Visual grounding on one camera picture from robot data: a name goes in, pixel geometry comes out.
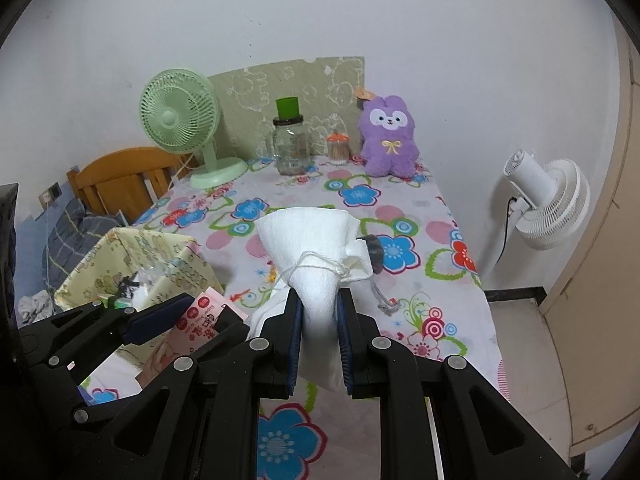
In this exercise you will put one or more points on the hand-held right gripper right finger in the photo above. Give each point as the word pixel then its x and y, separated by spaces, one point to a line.
pixel 344 340

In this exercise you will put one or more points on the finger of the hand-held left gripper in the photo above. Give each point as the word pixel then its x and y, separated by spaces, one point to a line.
pixel 227 325
pixel 155 320

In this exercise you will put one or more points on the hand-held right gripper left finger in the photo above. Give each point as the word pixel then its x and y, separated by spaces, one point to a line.
pixel 296 340

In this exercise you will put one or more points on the pink tissue packet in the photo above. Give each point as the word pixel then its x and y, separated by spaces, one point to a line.
pixel 200 325

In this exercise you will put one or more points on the yellow printed box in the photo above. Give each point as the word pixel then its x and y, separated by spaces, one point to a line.
pixel 150 250

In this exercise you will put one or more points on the white folded cloth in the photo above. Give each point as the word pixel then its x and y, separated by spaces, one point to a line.
pixel 270 310

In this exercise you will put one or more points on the green orange carton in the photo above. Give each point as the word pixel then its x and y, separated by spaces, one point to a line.
pixel 117 303

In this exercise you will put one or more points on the white crumpled cloth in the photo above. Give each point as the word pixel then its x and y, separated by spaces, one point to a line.
pixel 35 305

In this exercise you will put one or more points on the grey plaid pillow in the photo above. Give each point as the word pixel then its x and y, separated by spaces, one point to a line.
pixel 70 225

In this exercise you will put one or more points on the floral tablecloth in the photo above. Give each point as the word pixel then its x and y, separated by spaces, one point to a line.
pixel 350 200

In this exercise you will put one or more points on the wooden headboard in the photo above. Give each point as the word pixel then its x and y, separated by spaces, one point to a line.
pixel 115 170

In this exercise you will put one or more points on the glass jar mug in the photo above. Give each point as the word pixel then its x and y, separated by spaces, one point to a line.
pixel 292 150

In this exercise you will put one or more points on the cotton swab jar orange lid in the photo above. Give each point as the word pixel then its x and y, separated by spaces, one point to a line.
pixel 338 152

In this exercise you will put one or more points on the purple plush bunny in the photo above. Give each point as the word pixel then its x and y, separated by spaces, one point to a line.
pixel 387 155

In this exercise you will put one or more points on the green desk fan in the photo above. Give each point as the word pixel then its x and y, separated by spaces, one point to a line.
pixel 170 115

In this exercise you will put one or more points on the green plastic cap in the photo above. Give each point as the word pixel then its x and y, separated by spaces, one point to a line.
pixel 287 107

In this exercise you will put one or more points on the green printed cardboard panel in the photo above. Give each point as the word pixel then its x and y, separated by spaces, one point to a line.
pixel 250 90

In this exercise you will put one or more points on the white standing fan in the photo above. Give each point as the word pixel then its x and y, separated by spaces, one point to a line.
pixel 550 200

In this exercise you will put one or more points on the beige wooden wardrobe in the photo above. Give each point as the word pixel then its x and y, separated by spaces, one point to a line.
pixel 600 310

